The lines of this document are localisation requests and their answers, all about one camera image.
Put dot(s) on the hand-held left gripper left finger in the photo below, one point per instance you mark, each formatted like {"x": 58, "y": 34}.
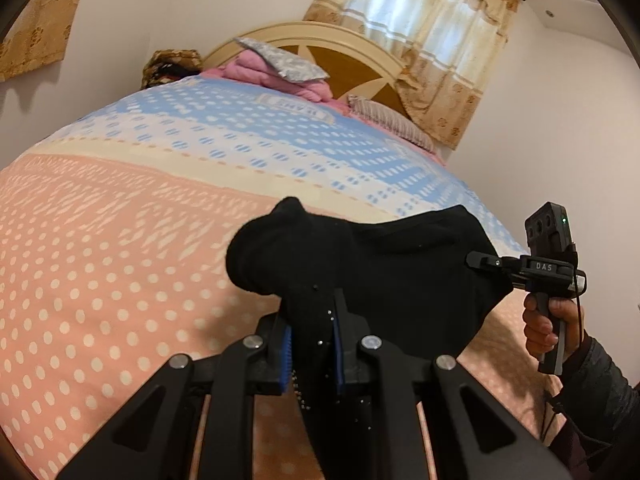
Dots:
{"x": 286, "y": 360}

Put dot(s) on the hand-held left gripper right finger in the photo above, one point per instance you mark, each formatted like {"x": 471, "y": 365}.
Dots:
{"x": 340, "y": 360}

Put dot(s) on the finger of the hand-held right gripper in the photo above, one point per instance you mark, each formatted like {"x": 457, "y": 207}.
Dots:
{"x": 492, "y": 261}

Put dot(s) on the black pants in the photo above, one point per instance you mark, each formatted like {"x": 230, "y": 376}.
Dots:
{"x": 390, "y": 270}

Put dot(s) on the person's right forearm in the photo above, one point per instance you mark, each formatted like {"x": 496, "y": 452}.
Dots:
{"x": 600, "y": 390}

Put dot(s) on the person's right hand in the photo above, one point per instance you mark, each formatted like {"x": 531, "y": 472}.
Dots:
{"x": 540, "y": 325}

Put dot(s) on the striped pillow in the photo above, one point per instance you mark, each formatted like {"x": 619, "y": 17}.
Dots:
{"x": 390, "y": 120}

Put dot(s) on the polka dot bedspread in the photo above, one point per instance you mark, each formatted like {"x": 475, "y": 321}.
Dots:
{"x": 125, "y": 220}

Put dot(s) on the beige patterned window curtain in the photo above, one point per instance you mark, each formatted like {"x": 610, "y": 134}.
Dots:
{"x": 425, "y": 35}

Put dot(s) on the cream wooden headboard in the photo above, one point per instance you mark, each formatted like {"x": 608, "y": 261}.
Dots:
{"x": 350, "y": 70}

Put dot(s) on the grey patterned pillow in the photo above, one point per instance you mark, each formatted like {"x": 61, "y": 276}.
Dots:
{"x": 285, "y": 60}

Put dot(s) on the pink folded blanket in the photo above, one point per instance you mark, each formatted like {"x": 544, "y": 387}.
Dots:
{"x": 250, "y": 67}

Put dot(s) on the brown patterned bag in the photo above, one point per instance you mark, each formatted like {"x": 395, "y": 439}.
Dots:
{"x": 170, "y": 62}

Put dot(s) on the golden patterned curtain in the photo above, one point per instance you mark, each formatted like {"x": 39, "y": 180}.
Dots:
{"x": 35, "y": 25}

